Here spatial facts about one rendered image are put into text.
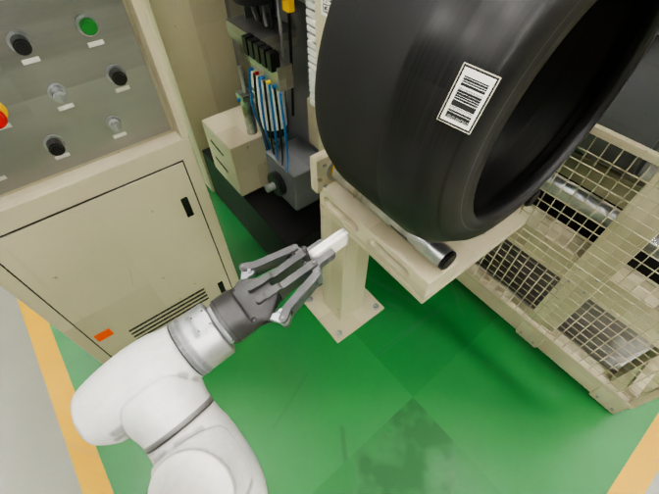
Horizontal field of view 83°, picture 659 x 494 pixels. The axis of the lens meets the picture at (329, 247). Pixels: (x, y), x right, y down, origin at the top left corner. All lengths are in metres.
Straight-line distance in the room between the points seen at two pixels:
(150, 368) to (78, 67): 0.66
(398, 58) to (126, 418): 0.54
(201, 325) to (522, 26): 0.50
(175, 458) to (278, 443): 0.99
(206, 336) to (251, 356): 1.09
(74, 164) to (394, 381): 1.27
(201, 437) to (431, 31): 0.54
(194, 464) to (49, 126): 0.76
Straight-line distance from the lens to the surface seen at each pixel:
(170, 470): 0.54
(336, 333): 1.61
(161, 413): 0.55
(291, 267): 0.58
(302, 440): 1.50
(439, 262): 0.73
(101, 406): 0.57
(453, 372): 1.64
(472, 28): 0.44
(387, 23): 0.49
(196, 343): 0.54
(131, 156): 1.05
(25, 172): 1.07
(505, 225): 0.99
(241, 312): 0.54
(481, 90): 0.43
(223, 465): 0.53
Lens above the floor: 1.48
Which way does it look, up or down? 52 degrees down
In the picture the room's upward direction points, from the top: straight up
